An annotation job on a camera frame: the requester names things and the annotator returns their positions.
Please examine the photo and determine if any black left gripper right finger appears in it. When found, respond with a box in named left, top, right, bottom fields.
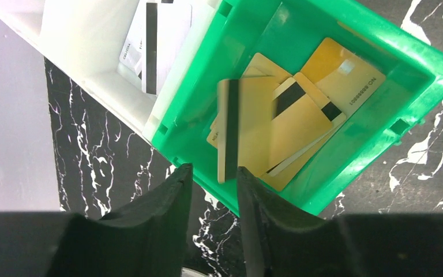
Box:
left=236, top=167, right=443, bottom=276

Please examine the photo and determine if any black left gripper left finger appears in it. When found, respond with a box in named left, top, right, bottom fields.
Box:
left=0, top=164, right=193, bottom=276

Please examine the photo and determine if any gold credit card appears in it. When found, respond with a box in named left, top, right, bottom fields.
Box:
left=269, top=77, right=332, bottom=170

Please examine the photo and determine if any gold card with stripe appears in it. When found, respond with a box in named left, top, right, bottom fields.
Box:
left=216, top=76, right=279, bottom=184

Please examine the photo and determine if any white printed card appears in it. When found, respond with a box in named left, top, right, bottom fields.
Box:
left=119, top=23, right=143, bottom=79

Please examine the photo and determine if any white credit card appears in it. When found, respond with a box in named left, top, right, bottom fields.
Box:
left=141, top=1, right=193, bottom=95

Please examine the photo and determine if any gold card number side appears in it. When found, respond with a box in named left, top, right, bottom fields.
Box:
left=300, top=38, right=386, bottom=117

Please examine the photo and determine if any gold card under stack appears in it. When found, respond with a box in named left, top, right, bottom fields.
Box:
left=207, top=53, right=346, bottom=191

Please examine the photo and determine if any white bin middle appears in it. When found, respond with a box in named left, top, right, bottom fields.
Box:
left=0, top=1, right=220, bottom=141

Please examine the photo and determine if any green plastic bin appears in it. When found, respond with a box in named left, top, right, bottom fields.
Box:
left=152, top=1, right=443, bottom=214

